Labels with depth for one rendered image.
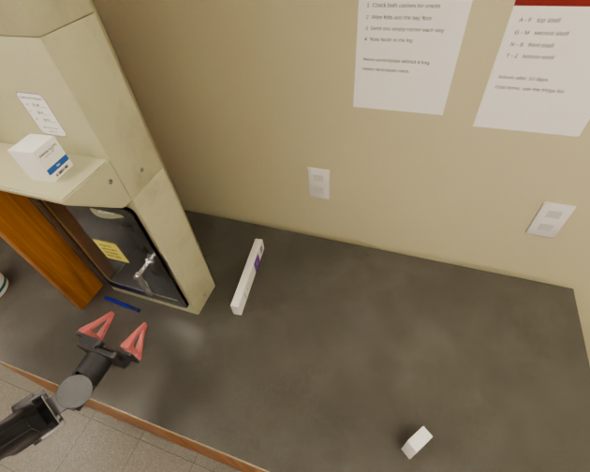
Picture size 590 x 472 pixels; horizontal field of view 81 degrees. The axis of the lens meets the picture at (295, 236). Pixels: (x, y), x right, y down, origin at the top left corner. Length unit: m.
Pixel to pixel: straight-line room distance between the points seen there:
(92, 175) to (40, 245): 0.48
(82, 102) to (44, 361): 0.81
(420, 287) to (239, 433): 0.65
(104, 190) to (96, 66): 0.21
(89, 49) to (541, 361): 1.19
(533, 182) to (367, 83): 0.47
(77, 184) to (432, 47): 0.72
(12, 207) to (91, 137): 0.42
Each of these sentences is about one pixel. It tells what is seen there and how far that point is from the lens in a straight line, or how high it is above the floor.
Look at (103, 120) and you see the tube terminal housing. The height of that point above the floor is 1.57.
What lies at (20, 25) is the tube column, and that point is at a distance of 0.66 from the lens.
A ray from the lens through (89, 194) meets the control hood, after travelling 0.70.
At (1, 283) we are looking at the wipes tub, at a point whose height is 0.97.
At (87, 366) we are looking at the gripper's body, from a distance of 0.88.
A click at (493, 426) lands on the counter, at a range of 1.01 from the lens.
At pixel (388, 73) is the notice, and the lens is 0.88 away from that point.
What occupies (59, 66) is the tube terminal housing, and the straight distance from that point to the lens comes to 0.66.
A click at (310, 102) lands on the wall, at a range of 0.95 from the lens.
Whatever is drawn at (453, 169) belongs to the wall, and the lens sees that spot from 0.99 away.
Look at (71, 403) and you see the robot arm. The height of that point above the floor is 1.22.
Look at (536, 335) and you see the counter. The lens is 1.16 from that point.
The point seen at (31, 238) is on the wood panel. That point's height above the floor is 1.24.
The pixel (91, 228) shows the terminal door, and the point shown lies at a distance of 0.96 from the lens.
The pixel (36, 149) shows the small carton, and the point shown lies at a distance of 0.70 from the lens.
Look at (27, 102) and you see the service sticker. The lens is 0.77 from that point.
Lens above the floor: 1.85
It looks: 48 degrees down
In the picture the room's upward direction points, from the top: 6 degrees counter-clockwise
